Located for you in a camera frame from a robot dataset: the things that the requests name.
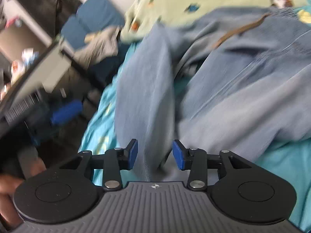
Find blue denim pants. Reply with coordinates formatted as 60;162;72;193
114;6;311;183

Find blue folded cushion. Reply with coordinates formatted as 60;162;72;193
61;0;125;50

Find teal smiley bed sheet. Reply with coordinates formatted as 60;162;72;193
79;4;311;231

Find grey desk with black edge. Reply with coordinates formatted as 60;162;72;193
1;41;71;115

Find person's left hand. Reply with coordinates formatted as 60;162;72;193
0;158;47;228

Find yellow plush toy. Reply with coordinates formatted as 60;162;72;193
84;33;97;44

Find grey pillow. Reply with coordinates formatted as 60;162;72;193
73;26;121;69

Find dark window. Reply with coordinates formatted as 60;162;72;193
17;0;82;37

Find tissue pack on desk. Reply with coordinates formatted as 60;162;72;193
22;48;39;65

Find white orange round gadget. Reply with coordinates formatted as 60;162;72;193
10;60;25;78

